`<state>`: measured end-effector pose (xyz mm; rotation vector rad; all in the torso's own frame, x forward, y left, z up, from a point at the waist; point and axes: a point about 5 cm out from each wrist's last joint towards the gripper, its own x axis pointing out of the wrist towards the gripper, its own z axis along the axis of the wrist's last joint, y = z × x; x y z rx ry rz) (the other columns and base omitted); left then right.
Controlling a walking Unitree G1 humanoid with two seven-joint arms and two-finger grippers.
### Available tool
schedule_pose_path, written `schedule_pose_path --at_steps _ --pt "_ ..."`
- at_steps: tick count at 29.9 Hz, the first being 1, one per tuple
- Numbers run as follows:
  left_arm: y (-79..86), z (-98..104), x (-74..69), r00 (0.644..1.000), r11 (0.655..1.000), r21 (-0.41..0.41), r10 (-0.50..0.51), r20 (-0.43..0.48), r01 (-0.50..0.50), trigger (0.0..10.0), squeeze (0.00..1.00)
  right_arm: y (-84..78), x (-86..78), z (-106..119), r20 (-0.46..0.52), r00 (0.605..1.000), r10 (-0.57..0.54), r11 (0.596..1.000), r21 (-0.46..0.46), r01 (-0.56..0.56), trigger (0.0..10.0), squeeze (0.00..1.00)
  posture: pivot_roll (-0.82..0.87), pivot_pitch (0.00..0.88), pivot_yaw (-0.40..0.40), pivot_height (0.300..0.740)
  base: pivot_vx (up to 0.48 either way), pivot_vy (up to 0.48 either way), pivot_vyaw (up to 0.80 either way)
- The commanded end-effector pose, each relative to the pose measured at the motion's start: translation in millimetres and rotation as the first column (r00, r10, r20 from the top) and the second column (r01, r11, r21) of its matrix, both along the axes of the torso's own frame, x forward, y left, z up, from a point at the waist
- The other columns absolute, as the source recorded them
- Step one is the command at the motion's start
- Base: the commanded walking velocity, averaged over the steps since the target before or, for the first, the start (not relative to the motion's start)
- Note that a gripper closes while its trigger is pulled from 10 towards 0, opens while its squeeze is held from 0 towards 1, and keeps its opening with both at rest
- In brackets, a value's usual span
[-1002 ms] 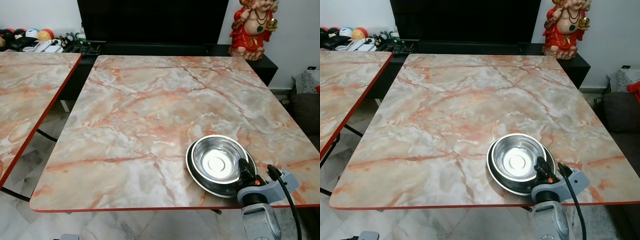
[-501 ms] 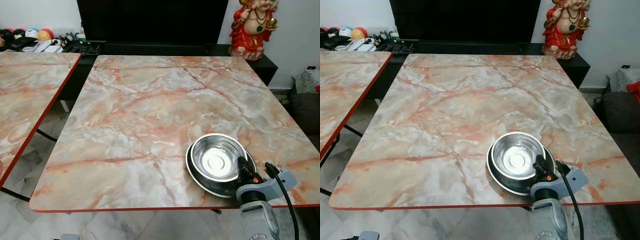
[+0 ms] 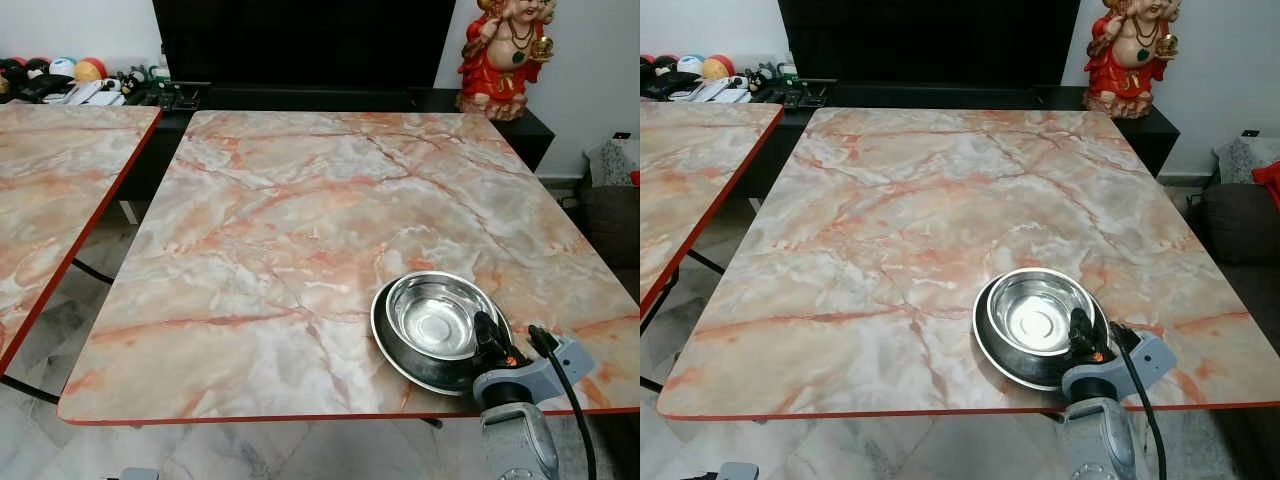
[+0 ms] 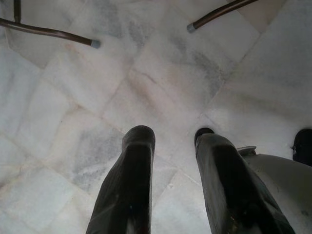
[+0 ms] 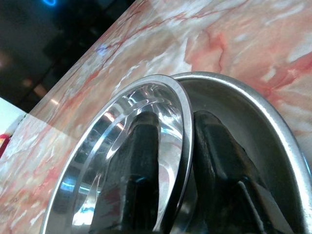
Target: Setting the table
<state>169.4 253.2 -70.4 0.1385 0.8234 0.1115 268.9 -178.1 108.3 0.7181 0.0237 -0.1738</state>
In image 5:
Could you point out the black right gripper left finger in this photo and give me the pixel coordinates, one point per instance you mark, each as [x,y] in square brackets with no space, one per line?
[140,156]

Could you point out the red object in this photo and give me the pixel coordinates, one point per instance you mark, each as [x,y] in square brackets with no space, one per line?
[3,143]

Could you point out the matte steel dish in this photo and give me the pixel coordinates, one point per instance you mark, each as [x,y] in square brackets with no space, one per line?
[258,126]

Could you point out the shiny steel plate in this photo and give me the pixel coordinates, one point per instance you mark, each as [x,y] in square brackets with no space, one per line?
[97,151]

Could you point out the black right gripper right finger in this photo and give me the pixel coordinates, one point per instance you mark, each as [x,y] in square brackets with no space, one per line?
[214,170]

